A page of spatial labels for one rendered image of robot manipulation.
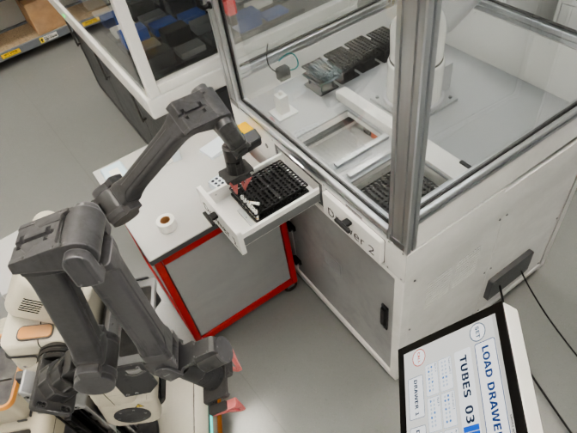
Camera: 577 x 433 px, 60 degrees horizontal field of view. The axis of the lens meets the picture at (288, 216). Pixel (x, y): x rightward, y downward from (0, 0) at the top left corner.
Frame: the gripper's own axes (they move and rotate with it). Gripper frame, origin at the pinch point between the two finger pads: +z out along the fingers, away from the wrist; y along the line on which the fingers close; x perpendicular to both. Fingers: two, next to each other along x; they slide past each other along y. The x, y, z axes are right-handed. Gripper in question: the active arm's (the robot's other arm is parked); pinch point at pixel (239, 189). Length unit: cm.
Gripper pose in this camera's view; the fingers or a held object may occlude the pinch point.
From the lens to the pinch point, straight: 171.3
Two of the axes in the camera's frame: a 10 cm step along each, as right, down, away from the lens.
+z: 0.8, 6.6, 7.5
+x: 5.7, 5.9, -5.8
